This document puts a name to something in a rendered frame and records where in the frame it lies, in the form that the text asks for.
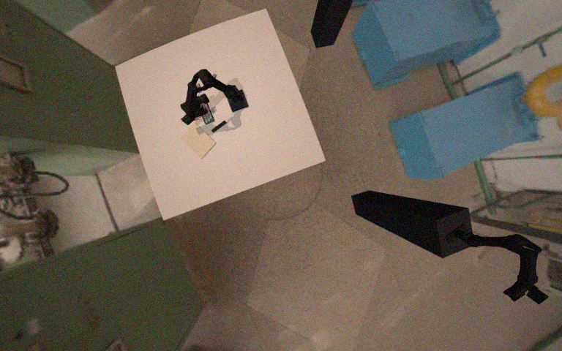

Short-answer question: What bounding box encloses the keyboard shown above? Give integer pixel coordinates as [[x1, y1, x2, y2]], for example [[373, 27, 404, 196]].
[[201, 103, 215, 124]]

